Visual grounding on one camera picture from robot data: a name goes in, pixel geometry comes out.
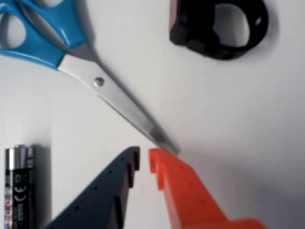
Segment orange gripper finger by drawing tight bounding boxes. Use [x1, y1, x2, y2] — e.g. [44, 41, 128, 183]
[148, 147, 266, 229]

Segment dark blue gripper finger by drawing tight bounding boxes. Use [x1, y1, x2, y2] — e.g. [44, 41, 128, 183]
[44, 146, 141, 229]

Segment black silver AA battery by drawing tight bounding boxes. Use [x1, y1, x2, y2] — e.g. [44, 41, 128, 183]
[4, 144, 35, 229]

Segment blue handled scissors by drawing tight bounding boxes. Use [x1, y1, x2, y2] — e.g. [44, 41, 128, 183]
[0, 0, 181, 156]

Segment black ring-shaped part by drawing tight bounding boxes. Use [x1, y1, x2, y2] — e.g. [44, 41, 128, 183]
[169, 0, 270, 60]

